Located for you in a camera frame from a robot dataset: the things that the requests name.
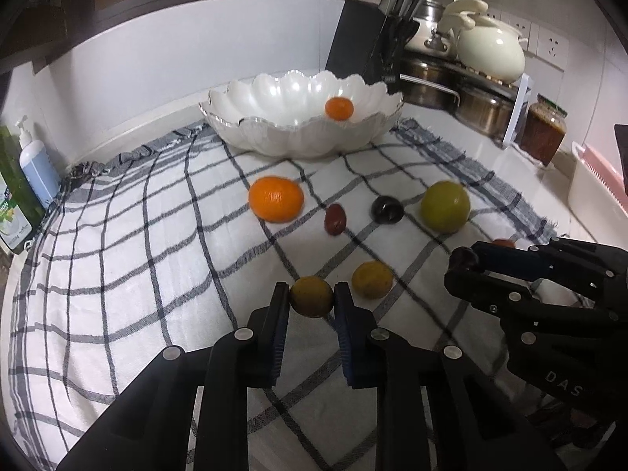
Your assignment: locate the yellow-green round fruit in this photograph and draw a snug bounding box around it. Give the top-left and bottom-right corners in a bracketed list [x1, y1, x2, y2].
[419, 181, 471, 234]

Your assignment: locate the brown-yellow small fruit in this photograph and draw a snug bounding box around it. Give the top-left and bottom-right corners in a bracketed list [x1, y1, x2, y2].
[351, 261, 394, 300]
[290, 276, 333, 318]

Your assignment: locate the small orange tangerine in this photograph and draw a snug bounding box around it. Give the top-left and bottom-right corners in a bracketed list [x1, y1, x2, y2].
[325, 97, 354, 121]

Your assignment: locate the checkered white kitchen cloth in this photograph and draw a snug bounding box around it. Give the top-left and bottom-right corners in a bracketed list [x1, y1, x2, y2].
[2, 119, 553, 470]

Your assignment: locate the dark plum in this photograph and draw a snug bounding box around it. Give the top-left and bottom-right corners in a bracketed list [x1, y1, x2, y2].
[371, 196, 405, 225]

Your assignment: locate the white shelf rack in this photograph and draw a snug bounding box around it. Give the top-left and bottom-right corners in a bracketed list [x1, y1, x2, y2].
[501, 72, 534, 149]

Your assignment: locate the pink plastic basket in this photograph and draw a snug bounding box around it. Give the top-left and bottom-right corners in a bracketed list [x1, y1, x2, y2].
[567, 142, 627, 250]

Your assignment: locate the glass jar brown sauce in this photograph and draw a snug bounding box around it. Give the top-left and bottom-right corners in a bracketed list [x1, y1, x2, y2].
[518, 94, 567, 167]

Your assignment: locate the red date fruit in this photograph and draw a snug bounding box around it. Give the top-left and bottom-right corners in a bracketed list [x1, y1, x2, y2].
[323, 203, 347, 236]

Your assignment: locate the steel pot lower right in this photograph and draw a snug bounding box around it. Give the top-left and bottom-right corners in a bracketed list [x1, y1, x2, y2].
[453, 85, 514, 141]

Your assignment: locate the steel pot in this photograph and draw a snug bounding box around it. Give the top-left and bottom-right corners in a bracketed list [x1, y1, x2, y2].
[453, 85, 514, 141]
[400, 57, 460, 112]

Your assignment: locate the steel pot lower left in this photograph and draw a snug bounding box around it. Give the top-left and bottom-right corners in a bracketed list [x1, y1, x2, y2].
[400, 57, 460, 112]

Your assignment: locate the large orange tangerine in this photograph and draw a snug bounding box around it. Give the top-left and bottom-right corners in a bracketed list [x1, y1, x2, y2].
[248, 175, 305, 223]

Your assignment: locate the cream ceramic pot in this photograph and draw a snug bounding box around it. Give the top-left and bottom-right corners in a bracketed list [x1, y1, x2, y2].
[456, 16, 527, 84]

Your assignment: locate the green dish soap bottle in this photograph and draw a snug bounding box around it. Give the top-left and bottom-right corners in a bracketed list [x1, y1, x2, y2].
[0, 126, 44, 254]

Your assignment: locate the white electric cooker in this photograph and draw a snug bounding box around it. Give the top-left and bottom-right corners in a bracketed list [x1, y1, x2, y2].
[405, 0, 456, 58]

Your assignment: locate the white scalloped fruit bowl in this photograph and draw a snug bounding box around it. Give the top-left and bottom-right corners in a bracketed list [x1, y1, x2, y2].
[199, 70, 403, 159]

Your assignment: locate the black knife block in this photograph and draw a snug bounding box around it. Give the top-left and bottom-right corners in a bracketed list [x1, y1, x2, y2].
[326, 0, 425, 95]

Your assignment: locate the blue pump soap bottle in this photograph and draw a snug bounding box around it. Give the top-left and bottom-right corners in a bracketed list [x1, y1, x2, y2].
[16, 115, 61, 210]

